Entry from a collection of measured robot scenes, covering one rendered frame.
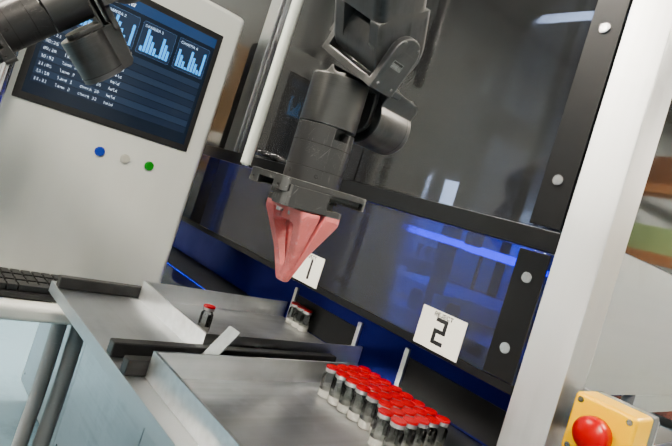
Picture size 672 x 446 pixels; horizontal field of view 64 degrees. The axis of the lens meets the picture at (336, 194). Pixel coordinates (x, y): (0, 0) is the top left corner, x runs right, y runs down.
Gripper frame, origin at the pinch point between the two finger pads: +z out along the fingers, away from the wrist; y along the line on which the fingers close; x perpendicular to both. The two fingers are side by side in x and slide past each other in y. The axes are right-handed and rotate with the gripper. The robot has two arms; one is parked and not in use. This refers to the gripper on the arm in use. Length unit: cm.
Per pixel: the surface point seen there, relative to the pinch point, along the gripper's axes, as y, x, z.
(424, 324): 36.3, 10.1, 7.0
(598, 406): 36.4, -17.1, 6.2
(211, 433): -1.4, 2.0, 17.7
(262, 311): 37, 54, 21
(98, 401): 32, 114, 73
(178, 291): 16, 53, 19
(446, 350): 36.3, 4.9, 9.0
